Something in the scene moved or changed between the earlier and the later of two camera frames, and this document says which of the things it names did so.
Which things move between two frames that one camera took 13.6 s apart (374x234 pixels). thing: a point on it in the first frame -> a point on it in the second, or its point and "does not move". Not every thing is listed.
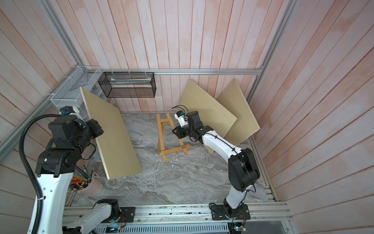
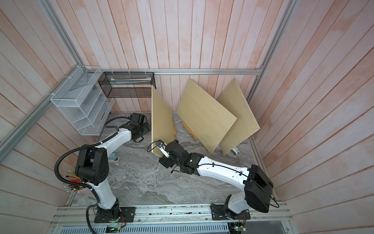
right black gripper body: (186, 131) -> (171, 162)
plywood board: (211, 113) does not move
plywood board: (246, 125) does not move
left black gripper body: (90, 131) -> (143, 130)
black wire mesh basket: (129, 85) does not move
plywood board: (116, 151) -> (161, 122)
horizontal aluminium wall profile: (221, 71) does not move
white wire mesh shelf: (68, 94) does not move
